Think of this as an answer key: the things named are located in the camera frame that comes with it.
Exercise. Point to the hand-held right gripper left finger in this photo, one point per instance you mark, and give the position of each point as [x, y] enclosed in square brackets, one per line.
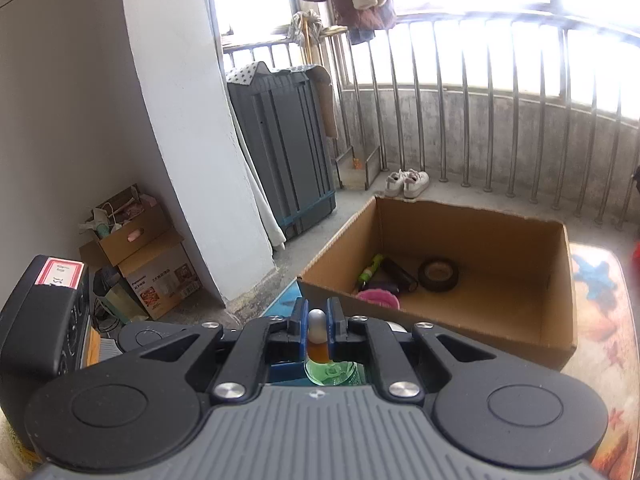
[300, 325]

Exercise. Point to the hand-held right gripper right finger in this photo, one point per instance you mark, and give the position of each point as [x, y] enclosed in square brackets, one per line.
[334, 325]

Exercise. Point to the glass dropper bottle orange collar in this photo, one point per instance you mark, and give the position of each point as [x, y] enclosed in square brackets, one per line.
[317, 325]

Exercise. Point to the pink cup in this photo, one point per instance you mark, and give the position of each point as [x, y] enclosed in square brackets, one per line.
[380, 299]

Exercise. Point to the small green tube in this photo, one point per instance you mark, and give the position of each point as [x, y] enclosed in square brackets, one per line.
[371, 266]

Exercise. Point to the black cosmetic tube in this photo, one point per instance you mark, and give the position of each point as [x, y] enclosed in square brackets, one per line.
[400, 272]

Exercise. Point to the black tape roll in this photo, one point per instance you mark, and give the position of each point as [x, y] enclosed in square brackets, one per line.
[425, 280]

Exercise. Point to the brown cardboard box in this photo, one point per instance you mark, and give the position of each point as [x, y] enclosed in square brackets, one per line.
[500, 270]

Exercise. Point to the pale green paper bag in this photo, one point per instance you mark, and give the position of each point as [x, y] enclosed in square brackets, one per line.
[120, 302]

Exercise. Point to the white leaning panel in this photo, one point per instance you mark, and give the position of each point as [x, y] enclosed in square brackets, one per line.
[265, 215]

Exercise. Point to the beige quilt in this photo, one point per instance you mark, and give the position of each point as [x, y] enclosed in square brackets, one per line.
[10, 440]

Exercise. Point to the printed cardboard box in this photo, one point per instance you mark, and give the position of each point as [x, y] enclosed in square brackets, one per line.
[165, 280]

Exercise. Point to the small open cardboard box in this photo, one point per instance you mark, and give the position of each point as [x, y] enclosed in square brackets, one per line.
[145, 225]

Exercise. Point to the grey metal dustpan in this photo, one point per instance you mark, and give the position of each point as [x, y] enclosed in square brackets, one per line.
[357, 177]

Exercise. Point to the white sneaker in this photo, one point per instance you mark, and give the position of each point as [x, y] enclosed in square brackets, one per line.
[395, 185]
[416, 182]

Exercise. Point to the grey folded cabinet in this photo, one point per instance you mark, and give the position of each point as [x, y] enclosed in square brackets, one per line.
[285, 150]

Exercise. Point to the brown leaning board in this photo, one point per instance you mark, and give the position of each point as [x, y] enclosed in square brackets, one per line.
[327, 105]

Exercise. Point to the white dotted cloth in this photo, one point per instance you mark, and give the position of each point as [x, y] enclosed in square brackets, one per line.
[247, 74]

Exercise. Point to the blue hanging garment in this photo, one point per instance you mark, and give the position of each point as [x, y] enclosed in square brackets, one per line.
[361, 35]

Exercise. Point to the metal balcony railing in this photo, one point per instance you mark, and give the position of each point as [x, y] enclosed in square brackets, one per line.
[500, 16]

